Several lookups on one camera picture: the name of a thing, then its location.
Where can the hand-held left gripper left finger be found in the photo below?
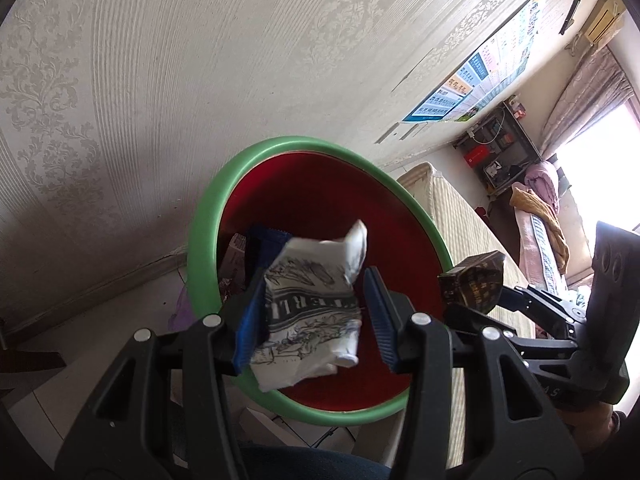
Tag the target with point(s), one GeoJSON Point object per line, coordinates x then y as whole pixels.
{"type": "Point", "coordinates": [252, 320]}

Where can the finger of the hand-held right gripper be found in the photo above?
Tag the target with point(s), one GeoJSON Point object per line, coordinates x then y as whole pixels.
{"type": "Point", "coordinates": [475, 321]}
{"type": "Point", "coordinates": [545, 302]}

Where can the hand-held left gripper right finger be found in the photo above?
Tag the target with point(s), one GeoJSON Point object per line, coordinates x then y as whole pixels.
{"type": "Point", "coordinates": [380, 320]}

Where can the dark brown carton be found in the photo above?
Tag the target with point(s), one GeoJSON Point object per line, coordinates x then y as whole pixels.
{"type": "Point", "coordinates": [475, 285]}

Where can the white line-drawing wrapper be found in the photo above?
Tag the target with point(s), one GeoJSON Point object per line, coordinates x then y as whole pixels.
{"type": "Point", "coordinates": [310, 310]}

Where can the dark blue wrapper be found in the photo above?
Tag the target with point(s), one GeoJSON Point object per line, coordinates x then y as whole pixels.
{"type": "Point", "coordinates": [265, 245]}

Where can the red bin with green rim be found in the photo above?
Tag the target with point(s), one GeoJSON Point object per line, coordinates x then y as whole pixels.
{"type": "Point", "coordinates": [320, 195]}

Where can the person's right hand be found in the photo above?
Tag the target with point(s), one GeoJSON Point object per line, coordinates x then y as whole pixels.
{"type": "Point", "coordinates": [592, 417]}

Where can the bed with patchwork quilt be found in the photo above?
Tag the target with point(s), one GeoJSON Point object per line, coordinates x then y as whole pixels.
{"type": "Point", "coordinates": [542, 260]}

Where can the mustard yellow blanket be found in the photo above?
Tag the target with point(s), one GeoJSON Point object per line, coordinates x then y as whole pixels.
{"type": "Point", "coordinates": [542, 225]}

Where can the beige checked tablecloth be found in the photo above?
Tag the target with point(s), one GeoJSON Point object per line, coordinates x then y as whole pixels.
{"type": "Point", "coordinates": [465, 225]}

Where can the red slipper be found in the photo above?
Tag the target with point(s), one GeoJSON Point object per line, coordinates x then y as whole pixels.
{"type": "Point", "coordinates": [481, 211]}

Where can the pink folded quilt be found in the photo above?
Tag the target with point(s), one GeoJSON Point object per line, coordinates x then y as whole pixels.
{"type": "Point", "coordinates": [542, 185]}

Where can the bright window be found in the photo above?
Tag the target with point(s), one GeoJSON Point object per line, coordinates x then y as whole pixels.
{"type": "Point", "coordinates": [605, 185]}

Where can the red box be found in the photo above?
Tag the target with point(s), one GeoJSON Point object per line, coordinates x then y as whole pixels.
{"type": "Point", "coordinates": [477, 156]}

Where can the grey shelf unit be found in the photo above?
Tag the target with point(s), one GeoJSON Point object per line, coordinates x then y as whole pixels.
{"type": "Point", "coordinates": [525, 132]}

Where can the pale patterned curtain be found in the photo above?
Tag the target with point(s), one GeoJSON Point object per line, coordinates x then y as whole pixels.
{"type": "Point", "coordinates": [580, 100]}

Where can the white blank wall plate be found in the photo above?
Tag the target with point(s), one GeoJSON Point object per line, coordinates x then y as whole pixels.
{"type": "Point", "coordinates": [387, 136]}

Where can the white wall socket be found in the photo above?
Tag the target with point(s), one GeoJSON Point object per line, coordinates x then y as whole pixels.
{"type": "Point", "coordinates": [414, 131]}

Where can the green chart wall poster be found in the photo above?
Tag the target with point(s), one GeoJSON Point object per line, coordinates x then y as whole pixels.
{"type": "Point", "coordinates": [469, 116]}

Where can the white chart wall poster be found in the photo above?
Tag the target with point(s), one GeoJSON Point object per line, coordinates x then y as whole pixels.
{"type": "Point", "coordinates": [492, 91]}

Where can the blue letter wall poster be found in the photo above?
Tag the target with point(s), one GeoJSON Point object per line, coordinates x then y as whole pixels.
{"type": "Point", "coordinates": [465, 75]}

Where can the beige wall air conditioner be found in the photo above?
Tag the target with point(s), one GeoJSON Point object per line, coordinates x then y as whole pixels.
{"type": "Point", "coordinates": [605, 20]}

